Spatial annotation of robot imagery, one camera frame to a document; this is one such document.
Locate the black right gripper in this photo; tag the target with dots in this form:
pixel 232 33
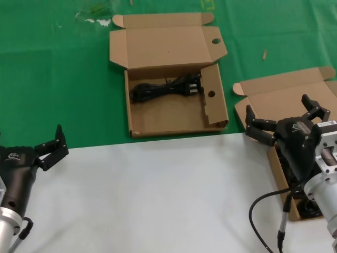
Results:
pixel 295 142

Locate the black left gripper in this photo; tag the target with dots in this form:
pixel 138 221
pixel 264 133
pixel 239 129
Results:
pixel 18 171

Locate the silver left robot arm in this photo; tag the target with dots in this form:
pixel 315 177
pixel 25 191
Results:
pixel 5 226

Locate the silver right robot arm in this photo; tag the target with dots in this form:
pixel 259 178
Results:
pixel 321 189

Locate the open cardboard box with holes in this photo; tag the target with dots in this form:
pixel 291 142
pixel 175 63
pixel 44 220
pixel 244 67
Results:
pixel 168 116

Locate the small cardboard scrap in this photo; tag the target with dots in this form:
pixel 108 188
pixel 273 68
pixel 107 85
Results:
pixel 264 55

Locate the green table mat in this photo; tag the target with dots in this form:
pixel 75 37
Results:
pixel 52 79

